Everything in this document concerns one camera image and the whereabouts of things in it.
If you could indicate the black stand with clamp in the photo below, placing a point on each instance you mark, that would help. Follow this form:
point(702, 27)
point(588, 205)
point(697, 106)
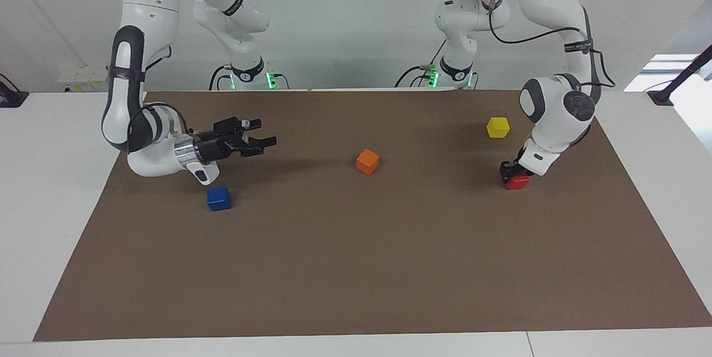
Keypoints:
point(681, 76)

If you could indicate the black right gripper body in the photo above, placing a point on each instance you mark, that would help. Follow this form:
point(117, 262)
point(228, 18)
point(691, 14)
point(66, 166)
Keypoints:
point(217, 145)

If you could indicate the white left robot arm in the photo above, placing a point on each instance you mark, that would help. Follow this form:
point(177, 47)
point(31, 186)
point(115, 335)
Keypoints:
point(556, 107)

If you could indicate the brown table mat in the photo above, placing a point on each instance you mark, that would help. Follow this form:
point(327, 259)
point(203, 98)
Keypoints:
point(356, 262)

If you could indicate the red wooden block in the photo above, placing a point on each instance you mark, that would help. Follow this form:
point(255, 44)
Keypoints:
point(518, 182)

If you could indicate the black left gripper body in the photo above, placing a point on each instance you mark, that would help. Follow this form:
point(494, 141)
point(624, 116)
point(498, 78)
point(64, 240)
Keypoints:
point(520, 158)

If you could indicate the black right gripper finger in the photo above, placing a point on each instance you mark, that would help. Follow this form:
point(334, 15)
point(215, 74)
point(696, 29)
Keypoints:
point(239, 124)
point(258, 144)

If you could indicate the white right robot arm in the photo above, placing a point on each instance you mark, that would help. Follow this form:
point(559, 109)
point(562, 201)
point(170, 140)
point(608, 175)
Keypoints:
point(133, 123)

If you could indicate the orange wooden block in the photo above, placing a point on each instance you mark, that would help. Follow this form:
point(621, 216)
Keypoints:
point(367, 162)

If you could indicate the black table clamp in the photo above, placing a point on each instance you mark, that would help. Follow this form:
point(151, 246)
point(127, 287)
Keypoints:
point(11, 98)

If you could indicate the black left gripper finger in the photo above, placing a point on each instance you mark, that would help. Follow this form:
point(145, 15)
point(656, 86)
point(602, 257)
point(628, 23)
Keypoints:
point(507, 170)

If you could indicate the blue wooden block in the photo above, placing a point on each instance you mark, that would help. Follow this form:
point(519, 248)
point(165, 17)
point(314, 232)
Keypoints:
point(218, 198)

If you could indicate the yellow wooden block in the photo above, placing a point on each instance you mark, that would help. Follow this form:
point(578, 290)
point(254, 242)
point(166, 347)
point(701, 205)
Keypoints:
point(498, 127)

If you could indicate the white power strip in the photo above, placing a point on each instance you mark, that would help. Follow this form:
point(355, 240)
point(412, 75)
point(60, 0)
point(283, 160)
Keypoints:
point(83, 80)

